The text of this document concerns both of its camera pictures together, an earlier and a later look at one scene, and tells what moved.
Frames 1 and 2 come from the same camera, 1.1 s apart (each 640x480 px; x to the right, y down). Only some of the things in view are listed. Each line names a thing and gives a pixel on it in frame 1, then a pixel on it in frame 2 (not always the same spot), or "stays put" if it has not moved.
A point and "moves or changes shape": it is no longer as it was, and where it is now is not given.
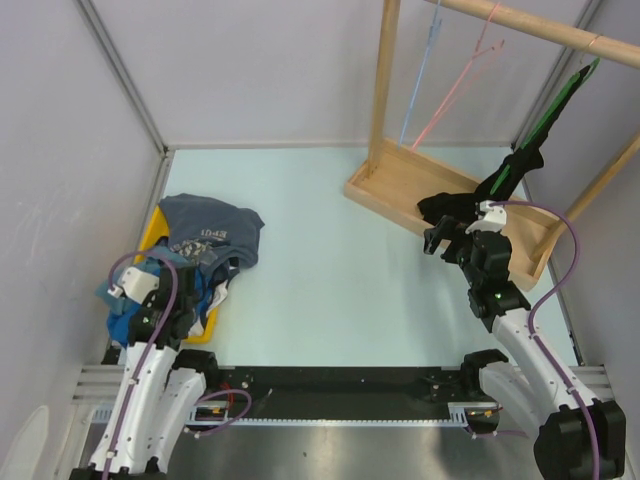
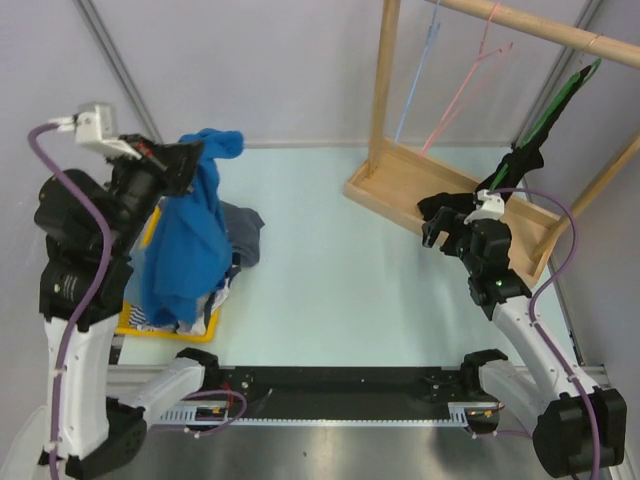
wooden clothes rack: x=400 y=181 stays put
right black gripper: x=448 y=230 stays put
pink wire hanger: x=483 y=59 moves or changes shape
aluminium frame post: x=125 y=73 stays put
